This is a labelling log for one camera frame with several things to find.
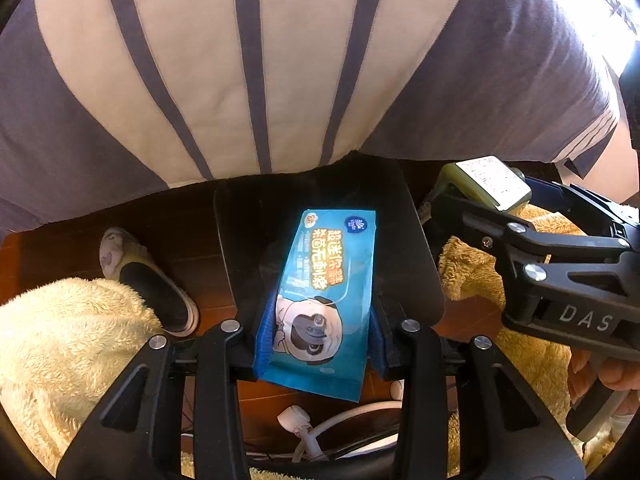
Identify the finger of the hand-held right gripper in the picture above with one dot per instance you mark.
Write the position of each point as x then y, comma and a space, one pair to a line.
585, 210
500, 237

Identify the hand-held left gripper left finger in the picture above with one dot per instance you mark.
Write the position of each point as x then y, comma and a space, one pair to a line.
262, 340

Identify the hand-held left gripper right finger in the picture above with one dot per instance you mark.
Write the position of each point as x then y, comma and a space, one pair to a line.
378, 345

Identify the pale green box white label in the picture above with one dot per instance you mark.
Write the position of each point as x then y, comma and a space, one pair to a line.
490, 175

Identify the blue wet wipes packet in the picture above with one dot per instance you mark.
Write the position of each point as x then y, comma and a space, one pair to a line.
320, 270

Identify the black bag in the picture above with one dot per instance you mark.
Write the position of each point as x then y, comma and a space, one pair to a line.
400, 220

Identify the person's right hand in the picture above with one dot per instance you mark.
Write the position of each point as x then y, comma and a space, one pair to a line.
622, 377

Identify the grey black slipper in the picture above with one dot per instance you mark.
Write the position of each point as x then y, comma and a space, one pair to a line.
150, 285

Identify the blue white striped bedspread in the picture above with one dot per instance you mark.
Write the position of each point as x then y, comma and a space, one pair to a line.
200, 60

